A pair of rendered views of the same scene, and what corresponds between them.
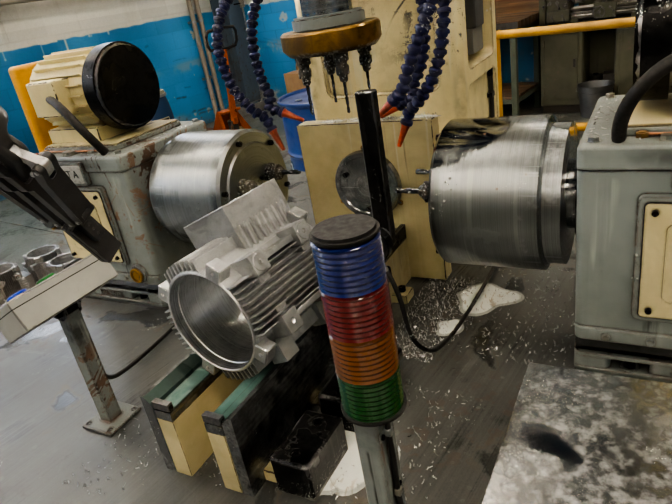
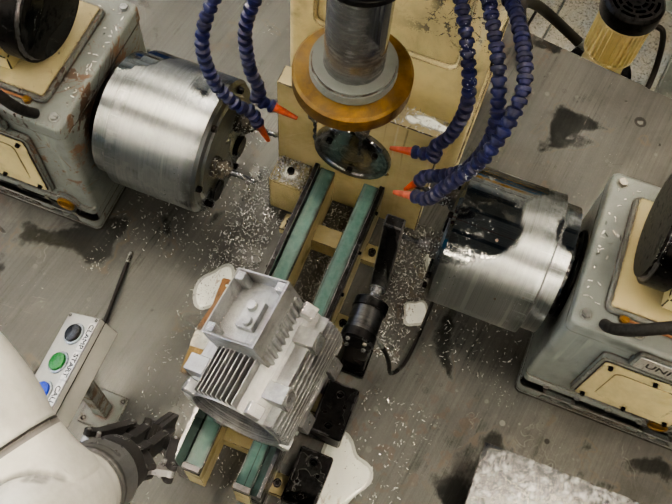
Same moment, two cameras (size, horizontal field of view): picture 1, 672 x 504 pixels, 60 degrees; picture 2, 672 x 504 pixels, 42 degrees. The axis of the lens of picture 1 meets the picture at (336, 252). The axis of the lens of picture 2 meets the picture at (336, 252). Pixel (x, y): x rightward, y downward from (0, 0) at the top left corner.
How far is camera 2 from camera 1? 1.04 m
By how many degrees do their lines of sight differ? 42
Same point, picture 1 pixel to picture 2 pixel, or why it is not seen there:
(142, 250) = (76, 188)
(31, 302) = (63, 404)
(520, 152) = (524, 276)
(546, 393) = (493, 479)
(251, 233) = (273, 353)
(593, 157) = (580, 330)
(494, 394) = (448, 411)
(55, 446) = not seen: hidden behind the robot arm
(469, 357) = (431, 360)
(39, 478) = not seen: hidden behind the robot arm
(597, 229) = (565, 350)
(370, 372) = not seen: outside the picture
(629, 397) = (546, 489)
